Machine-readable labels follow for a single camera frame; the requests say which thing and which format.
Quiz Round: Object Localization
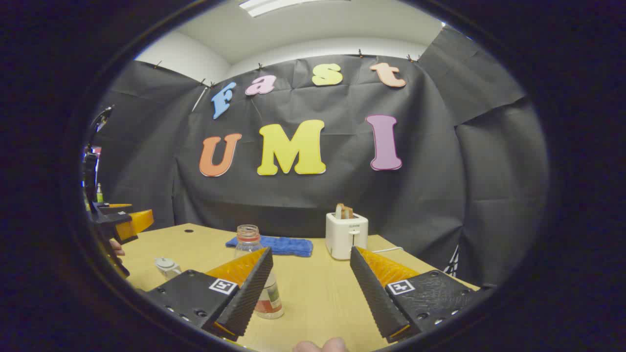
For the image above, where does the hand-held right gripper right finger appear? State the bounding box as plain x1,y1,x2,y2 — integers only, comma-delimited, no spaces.
349,246,497,344

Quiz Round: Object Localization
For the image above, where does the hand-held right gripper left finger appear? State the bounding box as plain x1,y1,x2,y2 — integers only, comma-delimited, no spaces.
146,247,274,342

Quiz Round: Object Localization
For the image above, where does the clear plastic water bottle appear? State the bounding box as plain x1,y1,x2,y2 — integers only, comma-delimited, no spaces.
234,224,285,320

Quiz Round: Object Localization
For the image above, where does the white toaster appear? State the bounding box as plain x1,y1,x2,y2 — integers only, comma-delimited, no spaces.
325,212,369,261

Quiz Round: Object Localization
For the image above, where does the blue towel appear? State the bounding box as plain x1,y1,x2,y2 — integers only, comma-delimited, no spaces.
225,235,314,258

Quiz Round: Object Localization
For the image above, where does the black backdrop cloth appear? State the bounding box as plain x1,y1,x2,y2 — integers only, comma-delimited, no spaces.
90,24,548,289

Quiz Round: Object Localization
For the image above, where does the ceiling light panel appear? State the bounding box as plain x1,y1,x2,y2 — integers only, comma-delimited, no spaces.
239,0,324,18

